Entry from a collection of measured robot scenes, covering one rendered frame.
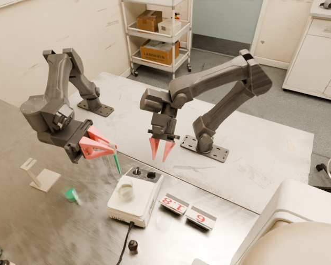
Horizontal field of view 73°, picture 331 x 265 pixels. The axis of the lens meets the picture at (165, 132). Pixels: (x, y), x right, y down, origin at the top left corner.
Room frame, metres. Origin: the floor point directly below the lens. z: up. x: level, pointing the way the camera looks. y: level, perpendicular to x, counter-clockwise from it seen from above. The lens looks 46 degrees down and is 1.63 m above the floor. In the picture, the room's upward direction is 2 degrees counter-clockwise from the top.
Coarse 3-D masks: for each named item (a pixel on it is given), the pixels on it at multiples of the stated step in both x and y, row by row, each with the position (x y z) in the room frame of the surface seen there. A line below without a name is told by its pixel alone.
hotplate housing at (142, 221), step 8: (160, 184) 0.42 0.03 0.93; (152, 192) 0.36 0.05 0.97; (152, 200) 0.34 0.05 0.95; (112, 216) 0.31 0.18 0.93; (120, 216) 0.30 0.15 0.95; (128, 216) 0.29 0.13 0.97; (136, 216) 0.29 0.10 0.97; (144, 216) 0.29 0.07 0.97; (136, 224) 0.28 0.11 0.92; (144, 224) 0.28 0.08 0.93
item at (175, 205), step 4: (160, 200) 0.35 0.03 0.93; (164, 200) 0.36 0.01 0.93; (168, 200) 0.36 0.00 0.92; (172, 200) 0.36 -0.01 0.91; (168, 204) 0.34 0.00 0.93; (172, 204) 0.34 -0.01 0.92; (176, 204) 0.35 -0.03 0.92; (176, 208) 0.32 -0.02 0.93; (180, 208) 0.33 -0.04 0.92; (184, 208) 0.33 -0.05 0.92
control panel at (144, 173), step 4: (132, 168) 0.49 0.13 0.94; (128, 172) 0.46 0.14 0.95; (144, 172) 0.46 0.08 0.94; (132, 176) 0.43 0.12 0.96; (136, 176) 0.44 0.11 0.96; (140, 176) 0.44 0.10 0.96; (144, 176) 0.44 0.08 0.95; (156, 176) 0.44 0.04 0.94; (160, 176) 0.45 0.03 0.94; (148, 180) 0.41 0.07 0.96; (152, 180) 0.42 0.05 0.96; (156, 180) 0.42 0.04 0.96
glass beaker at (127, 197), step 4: (120, 180) 0.36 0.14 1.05; (124, 180) 0.37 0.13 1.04; (128, 180) 0.37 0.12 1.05; (116, 184) 0.35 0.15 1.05; (120, 184) 0.36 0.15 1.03; (132, 184) 0.35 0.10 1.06; (116, 188) 0.34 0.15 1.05; (132, 188) 0.34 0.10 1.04; (124, 192) 0.32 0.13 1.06; (128, 192) 0.32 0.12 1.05; (132, 192) 0.33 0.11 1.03; (120, 196) 0.32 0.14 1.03; (124, 196) 0.32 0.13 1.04; (128, 196) 0.32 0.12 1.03; (132, 196) 0.33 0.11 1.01; (120, 200) 0.33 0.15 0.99; (124, 200) 0.32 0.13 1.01; (128, 200) 0.32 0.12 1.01; (132, 200) 0.33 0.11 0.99
